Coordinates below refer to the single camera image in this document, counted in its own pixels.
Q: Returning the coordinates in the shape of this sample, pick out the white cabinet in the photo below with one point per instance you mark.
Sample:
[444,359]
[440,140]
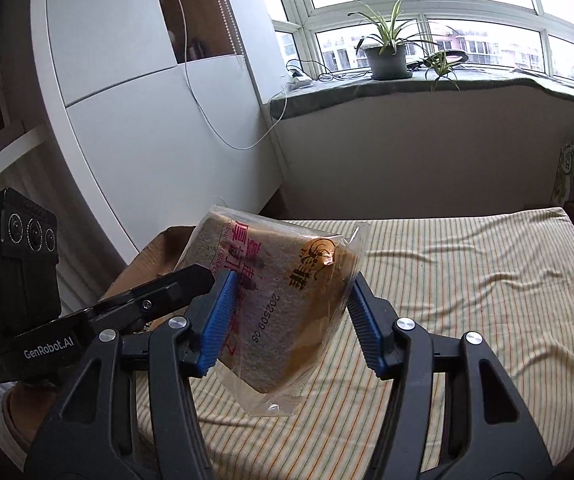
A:
[142,135]

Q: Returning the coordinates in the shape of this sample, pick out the white framed window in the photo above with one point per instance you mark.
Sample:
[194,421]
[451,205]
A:
[467,10]

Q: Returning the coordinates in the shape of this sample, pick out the person's left hand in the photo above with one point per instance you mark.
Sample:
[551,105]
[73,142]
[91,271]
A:
[32,405]

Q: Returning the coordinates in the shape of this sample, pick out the dark stone window sill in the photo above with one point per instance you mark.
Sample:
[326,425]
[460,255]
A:
[417,87]

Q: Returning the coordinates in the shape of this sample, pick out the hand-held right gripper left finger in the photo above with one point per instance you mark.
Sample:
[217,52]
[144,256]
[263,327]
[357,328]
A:
[217,325]

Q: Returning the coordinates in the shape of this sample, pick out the small spider plant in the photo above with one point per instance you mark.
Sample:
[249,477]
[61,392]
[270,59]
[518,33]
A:
[442,67]

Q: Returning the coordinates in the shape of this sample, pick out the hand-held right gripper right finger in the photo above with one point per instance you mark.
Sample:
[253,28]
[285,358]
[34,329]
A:
[369,330]

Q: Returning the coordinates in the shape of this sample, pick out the potted spider plant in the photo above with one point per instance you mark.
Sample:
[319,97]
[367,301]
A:
[389,62]

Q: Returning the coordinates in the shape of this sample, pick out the white power strip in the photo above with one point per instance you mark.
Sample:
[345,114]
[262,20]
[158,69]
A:
[299,79]

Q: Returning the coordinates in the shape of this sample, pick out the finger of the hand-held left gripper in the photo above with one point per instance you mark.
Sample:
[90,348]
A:
[167,295]

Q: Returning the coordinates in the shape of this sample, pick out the cardboard box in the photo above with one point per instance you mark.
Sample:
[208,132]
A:
[167,255]

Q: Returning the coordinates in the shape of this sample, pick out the person's left forearm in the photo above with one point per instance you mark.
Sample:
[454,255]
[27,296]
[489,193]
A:
[14,435]

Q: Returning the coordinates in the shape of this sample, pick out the sliced bread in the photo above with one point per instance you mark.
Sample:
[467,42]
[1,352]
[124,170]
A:
[287,310]

